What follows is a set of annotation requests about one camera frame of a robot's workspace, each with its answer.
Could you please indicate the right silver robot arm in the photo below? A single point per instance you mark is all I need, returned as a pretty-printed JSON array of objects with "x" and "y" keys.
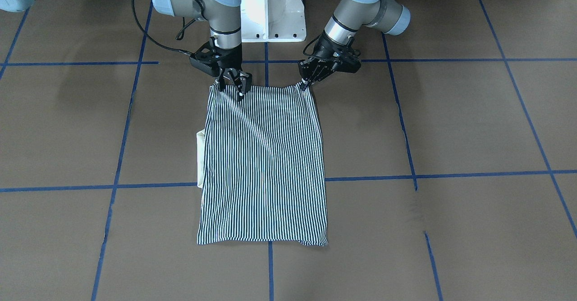
[{"x": 223, "y": 16}]

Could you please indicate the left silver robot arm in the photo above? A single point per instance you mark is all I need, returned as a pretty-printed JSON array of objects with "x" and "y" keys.
[{"x": 387, "y": 16}]

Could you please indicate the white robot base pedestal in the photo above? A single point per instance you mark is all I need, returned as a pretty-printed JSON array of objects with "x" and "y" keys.
[{"x": 272, "y": 21}]

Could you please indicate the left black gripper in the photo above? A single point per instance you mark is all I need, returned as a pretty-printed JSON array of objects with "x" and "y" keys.
[{"x": 323, "y": 52}]

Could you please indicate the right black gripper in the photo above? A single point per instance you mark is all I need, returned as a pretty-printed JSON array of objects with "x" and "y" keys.
[{"x": 231, "y": 58}]

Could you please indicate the striped polo shirt white collar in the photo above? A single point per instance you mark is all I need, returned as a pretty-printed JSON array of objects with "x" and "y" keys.
[{"x": 262, "y": 172}]

